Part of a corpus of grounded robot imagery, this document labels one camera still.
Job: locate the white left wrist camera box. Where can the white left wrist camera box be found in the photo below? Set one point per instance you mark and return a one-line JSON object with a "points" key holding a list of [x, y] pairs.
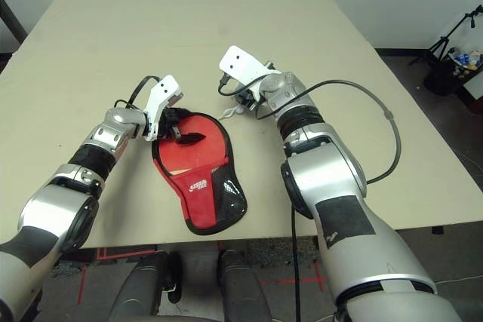
{"points": [[162, 95]]}

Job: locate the side table with black frame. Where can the side table with black frame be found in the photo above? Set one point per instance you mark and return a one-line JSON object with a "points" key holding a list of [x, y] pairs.
{"points": [[11, 24]]}

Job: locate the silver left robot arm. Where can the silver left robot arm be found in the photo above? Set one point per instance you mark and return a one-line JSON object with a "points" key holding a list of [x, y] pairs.
{"points": [[68, 194]]}

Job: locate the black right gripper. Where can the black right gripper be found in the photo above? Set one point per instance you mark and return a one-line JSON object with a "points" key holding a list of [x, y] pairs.
{"points": [[250, 99]]}

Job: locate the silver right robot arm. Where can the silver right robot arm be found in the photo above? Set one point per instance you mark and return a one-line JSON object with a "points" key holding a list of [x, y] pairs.
{"points": [[332, 186]]}

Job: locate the grey right robot leg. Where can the grey right robot leg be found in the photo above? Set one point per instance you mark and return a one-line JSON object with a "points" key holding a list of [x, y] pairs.
{"points": [[241, 288]]}

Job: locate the grey left robot leg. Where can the grey left robot leg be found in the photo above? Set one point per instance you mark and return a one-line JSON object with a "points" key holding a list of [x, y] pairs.
{"points": [[143, 288]]}

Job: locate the red and black paddle case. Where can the red and black paddle case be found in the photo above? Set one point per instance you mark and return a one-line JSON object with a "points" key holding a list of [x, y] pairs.
{"points": [[203, 205]]}

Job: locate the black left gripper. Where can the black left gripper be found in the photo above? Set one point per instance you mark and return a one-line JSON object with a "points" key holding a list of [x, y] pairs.
{"points": [[173, 124]]}

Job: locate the grey robot leg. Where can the grey robot leg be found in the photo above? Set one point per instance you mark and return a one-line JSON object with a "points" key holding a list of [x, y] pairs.
{"points": [[143, 288], [241, 288]]}

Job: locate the black trash bin with rubbish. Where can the black trash bin with rubbish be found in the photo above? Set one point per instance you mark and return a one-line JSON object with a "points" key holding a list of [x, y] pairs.
{"points": [[443, 77]]}

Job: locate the black camera tripod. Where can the black camera tripod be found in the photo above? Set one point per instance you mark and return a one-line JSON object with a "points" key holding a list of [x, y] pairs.
{"points": [[441, 43]]}

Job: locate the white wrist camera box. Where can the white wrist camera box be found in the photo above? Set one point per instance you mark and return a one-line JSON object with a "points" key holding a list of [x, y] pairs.
{"points": [[245, 65], [162, 95]]}

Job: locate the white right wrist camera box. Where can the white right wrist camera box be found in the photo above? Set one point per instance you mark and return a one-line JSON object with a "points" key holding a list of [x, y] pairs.
{"points": [[245, 65]]}

